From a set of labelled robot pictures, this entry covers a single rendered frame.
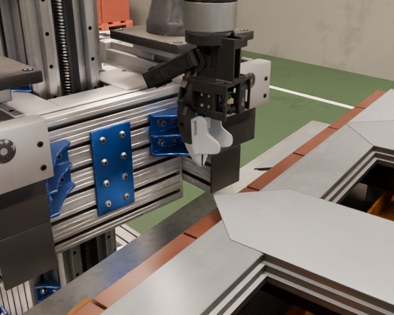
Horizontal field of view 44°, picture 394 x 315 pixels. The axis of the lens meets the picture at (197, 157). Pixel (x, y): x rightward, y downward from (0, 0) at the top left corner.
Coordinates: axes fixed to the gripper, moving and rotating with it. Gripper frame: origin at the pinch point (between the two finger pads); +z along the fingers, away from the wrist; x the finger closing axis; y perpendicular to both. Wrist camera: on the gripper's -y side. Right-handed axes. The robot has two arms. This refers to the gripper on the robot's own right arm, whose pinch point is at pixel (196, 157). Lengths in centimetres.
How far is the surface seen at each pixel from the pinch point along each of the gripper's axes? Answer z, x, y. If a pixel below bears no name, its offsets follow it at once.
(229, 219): 5.4, -5.3, 9.6
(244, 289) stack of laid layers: 7.1, -15.7, 18.1
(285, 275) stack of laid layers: 7.0, -10.7, 21.2
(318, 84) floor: 89, 356, -114
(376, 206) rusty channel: 17.9, 33.8, 21.2
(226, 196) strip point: 5.4, 0.1, 5.6
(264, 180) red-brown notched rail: 7.4, 12.4, 6.2
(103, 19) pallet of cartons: 68, 417, -441
